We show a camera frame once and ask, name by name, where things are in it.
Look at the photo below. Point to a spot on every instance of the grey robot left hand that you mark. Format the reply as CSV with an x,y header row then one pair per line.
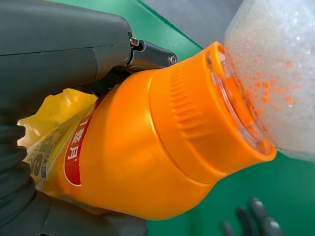
x,y
61,45

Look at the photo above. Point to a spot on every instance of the orange bottle with clear cap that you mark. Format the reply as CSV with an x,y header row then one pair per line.
x,y
147,146

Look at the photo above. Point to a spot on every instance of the green table mat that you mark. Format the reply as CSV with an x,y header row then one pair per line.
x,y
282,195

